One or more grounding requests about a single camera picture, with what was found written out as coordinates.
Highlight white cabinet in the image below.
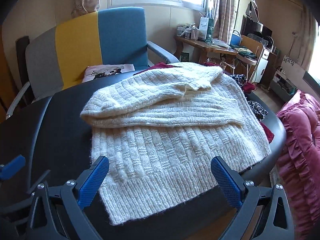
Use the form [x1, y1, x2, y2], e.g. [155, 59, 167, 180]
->
[250, 47, 278, 85]

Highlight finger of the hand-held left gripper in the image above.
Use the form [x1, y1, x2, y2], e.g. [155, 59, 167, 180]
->
[0, 154, 26, 180]
[0, 170, 50, 220]

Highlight wooden desk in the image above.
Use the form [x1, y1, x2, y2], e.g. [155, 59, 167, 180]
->
[174, 35, 238, 64]

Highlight leopard print garment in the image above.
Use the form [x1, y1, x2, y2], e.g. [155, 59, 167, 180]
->
[230, 74, 269, 120]

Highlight white leaf print bag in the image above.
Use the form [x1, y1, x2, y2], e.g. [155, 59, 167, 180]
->
[282, 55, 307, 77]

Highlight grey storage crate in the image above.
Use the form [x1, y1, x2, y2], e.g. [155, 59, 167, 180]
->
[270, 75, 298, 103]

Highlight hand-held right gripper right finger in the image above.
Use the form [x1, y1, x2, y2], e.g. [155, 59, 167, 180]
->
[210, 156, 295, 240]

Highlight green cloth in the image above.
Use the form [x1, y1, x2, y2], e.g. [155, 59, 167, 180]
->
[236, 45, 258, 58]

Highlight black appliance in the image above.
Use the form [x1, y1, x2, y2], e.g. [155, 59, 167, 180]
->
[241, 15, 273, 48]

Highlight white knit sweater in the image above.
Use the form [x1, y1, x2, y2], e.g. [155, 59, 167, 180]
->
[80, 62, 272, 226]

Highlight pink ruffled quilt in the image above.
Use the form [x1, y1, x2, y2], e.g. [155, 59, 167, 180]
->
[275, 90, 320, 230]

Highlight wooden wardrobe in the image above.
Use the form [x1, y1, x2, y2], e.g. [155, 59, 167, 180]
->
[0, 25, 18, 123]

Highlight wooden folding chair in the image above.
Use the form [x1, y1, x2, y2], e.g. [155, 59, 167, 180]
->
[236, 35, 264, 80]

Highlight beige curtain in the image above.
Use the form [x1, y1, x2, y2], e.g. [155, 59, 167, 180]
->
[287, 5, 319, 70]

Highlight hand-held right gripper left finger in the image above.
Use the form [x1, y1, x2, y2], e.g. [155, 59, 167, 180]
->
[25, 155, 110, 240]

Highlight dark red garment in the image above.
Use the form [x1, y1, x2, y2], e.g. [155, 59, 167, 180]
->
[149, 61, 275, 145]

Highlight pink printed cushion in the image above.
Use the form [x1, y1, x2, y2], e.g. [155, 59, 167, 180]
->
[82, 64, 135, 83]

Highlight green white paper bag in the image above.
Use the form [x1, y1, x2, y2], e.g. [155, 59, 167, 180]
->
[199, 11, 214, 42]

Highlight grey yellow blue armchair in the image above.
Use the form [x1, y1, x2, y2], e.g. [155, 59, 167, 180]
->
[6, 7, 180, 120]

